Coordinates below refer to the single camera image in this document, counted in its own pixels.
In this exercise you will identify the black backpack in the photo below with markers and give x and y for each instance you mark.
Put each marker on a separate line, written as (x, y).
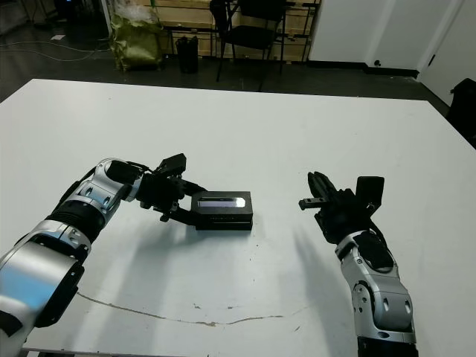
(465, 106)

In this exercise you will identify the black waste bin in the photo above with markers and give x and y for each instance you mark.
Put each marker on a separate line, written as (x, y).
(187, 56)

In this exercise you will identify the stacked wooden crates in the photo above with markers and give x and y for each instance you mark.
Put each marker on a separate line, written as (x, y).
(186, 18)

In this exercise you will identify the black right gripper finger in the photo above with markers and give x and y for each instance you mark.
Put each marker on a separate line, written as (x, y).
(329, 187)
(317, 186)

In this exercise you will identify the black box base white lining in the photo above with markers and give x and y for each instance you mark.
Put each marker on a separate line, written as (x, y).
(223, 227)

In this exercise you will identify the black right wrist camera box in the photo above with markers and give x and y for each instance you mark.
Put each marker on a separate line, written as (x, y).
(370, 191)

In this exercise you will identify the white door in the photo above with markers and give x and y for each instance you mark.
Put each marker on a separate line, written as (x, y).
(451, 37)

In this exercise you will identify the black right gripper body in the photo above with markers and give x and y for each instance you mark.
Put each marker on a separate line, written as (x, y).
(344, 217)

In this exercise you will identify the black box lid silver stripe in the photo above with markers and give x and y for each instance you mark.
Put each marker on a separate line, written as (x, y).
(223, 210)

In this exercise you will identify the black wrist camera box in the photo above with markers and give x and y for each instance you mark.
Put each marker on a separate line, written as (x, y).
(370, 191)
(173, 163)

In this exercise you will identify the green sack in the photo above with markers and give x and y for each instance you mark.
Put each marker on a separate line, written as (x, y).
(137, 44)

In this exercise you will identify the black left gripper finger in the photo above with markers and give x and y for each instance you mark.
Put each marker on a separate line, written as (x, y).
(186, 216)
(195, 187)

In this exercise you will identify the white paper sheet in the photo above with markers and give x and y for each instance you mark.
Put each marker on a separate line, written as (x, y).
(58, 37)

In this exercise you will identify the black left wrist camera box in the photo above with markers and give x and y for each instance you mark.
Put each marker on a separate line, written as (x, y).
(173, 163)

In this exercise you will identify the black mesh office chair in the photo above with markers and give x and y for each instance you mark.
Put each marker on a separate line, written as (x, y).
(254, 35)

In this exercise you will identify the black folded chair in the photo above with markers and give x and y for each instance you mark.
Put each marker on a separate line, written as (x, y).
(223, 22)

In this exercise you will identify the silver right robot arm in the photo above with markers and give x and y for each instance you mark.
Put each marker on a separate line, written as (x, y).
(375, 282)

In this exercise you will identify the white plastic bag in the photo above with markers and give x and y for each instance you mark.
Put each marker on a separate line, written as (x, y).
(135, 10)

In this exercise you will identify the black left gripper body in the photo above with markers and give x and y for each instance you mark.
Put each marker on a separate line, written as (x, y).
(161, 193)

